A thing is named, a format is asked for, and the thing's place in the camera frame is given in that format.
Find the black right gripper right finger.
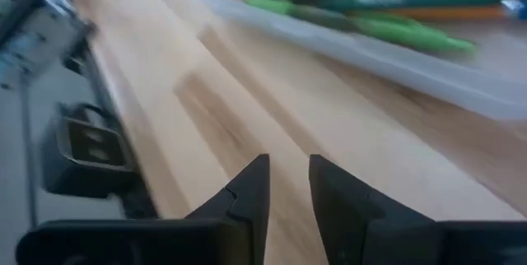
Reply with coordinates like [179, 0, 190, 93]
[308, 153, 437, 265]

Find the green highlighter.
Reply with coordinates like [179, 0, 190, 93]
[242, 0, 478, 56]

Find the orange pen with blue cap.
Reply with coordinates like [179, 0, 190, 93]
[386, 0, 527, 22]

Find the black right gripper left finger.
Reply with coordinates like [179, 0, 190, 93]
[184, 152, 272, 265]

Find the black aluminium table frame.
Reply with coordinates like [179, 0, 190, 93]
[0, 0, 160, 221]

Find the translucent plastic supply box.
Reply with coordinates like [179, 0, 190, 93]
[187, 0, 527, 122]

